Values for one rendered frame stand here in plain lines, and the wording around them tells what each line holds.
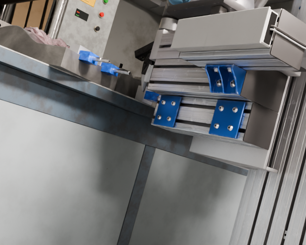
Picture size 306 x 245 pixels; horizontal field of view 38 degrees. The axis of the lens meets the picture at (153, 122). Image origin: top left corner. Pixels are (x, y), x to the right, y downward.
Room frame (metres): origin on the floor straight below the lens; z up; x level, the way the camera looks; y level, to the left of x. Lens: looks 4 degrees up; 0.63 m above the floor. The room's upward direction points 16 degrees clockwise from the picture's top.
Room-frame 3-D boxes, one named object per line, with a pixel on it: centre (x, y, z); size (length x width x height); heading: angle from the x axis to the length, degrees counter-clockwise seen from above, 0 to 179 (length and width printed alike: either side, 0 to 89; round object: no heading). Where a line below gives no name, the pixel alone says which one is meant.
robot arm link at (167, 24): (1.48, 0.03, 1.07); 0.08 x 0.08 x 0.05
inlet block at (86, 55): (1.25, 0.22, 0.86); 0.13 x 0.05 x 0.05; 59
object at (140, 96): (1.46, 0.01, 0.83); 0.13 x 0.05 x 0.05; 50
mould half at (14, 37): (1.43, 0.43, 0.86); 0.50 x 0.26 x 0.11; 59
